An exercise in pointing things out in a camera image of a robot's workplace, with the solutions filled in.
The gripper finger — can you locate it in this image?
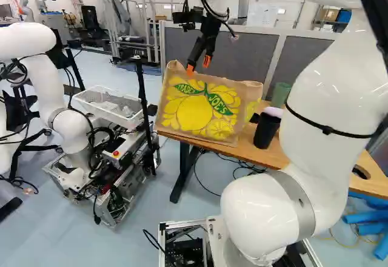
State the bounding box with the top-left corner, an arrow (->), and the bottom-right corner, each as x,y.
186,35 -> 206,76
202,38 -> 216,69

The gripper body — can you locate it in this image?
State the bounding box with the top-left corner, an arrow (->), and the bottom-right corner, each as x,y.
199,15 -> 221,42

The jute bag with lemon print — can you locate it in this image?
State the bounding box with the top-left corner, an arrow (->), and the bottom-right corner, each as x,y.
153,59 -> 264,148

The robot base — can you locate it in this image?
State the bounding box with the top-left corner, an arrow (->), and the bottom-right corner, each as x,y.
158,215 -> 324,267

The pale green cylinder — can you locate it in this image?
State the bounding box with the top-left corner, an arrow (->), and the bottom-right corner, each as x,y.
270,81 -> 292,107

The black cylinder tube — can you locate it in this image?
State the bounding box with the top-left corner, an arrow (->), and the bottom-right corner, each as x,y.
253,112 -> 282,150

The wooden table with black legs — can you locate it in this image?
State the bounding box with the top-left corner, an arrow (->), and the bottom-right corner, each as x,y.
156,98 -> 388,204

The white robot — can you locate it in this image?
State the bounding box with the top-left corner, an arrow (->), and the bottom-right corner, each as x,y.
0,21 -> 161,228

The grey partition with silver frame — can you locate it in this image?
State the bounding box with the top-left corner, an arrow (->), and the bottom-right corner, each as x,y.
159,20 -> 337,101

